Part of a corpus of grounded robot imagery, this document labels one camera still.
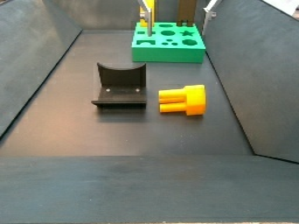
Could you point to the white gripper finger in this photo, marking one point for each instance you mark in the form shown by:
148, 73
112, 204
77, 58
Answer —
210, 13
146, 15

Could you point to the yellow three prong object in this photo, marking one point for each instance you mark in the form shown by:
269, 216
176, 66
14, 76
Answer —
186, 100

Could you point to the brown two prong block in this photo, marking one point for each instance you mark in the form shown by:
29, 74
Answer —
186, 14

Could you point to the black curved fixture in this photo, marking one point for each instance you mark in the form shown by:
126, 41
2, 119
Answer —
122, 86

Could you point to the yellow rectangular block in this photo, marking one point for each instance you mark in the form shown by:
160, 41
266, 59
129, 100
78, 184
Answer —
152, 3

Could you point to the green shape sorter block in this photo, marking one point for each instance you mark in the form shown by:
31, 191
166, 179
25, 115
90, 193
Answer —
172, 44

